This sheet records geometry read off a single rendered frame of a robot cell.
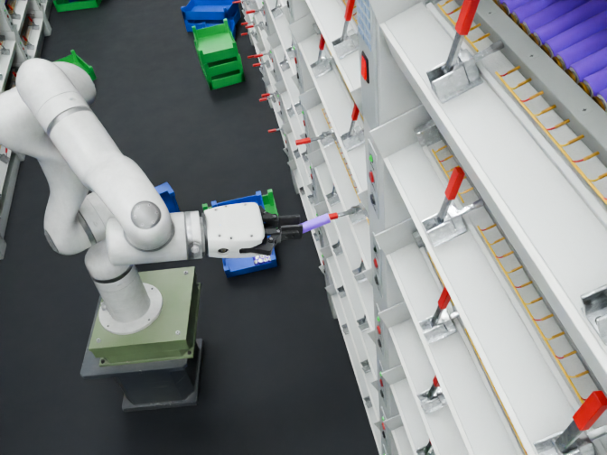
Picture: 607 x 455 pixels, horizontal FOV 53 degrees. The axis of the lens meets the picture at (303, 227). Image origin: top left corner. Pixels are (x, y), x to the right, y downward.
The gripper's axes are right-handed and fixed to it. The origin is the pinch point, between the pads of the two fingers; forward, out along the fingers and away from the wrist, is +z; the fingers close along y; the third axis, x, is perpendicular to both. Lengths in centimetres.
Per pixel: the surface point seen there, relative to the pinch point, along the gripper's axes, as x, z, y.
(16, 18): 89, -102, 288
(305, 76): -1, 13, 52
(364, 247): 7.9, 15.5, 0.8
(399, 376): 24.0, 19.5, -18.5
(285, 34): 8, 16, 92
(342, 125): -10.8, 12.5, 15.4
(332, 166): 8.0, 15.4, 27.2
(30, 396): 116, -74, 49
